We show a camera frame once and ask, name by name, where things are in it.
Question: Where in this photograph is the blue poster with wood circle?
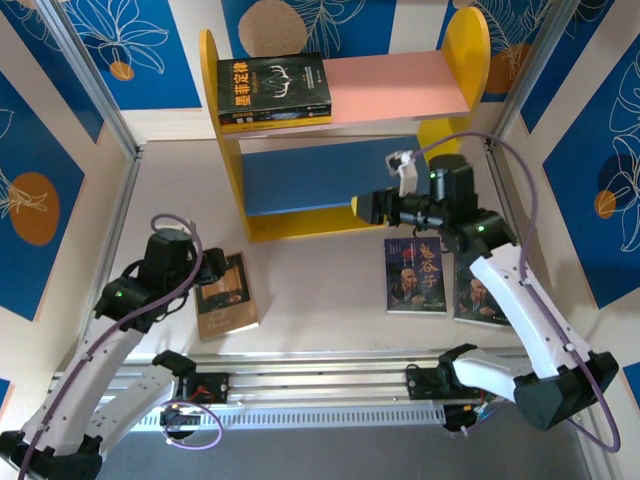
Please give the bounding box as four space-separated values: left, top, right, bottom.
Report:
221 0 400 60

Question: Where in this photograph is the yellow book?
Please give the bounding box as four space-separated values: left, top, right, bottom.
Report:
220 117 334 134

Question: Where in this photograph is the black book orange title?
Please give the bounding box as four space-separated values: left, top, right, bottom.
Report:
216 52 333 115

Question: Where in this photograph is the white slotted cable duct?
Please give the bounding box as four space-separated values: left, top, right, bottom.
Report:
97 403 447 430

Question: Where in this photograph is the aluminium frame post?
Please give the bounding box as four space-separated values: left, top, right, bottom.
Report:
489 0 589 149
34 0 140 157

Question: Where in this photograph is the black connector block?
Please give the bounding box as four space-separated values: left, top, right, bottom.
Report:
443 403 497 439
159 405 202 442

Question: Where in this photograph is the dark blue portrait book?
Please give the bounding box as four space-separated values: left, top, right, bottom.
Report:
452 257 515 329
383 236 448 316

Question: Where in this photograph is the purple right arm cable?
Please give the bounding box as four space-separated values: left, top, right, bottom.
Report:
412 130 625 454

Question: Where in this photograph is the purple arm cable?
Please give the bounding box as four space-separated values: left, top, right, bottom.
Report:
412 130 625 454
17 213 225 480

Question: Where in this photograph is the yellow bookshelf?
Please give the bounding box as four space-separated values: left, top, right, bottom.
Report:
198 5 492 245

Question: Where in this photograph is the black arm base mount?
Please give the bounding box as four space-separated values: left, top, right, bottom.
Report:
177 370 231 405
405 367 451 401

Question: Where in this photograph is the black wolf eye book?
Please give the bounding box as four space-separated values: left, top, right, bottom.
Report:
218 105 333 124

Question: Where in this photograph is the aluminium rail base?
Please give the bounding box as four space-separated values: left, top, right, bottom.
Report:
49 352 599 407

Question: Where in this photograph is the aluminium side rail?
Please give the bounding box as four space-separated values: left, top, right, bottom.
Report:
483 138 609 480
79 142 147 351

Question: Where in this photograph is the brown scroll cover book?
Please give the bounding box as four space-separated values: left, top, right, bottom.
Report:
193 252 261 342

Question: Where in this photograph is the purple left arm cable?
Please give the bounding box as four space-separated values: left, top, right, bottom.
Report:
17 213 225 480

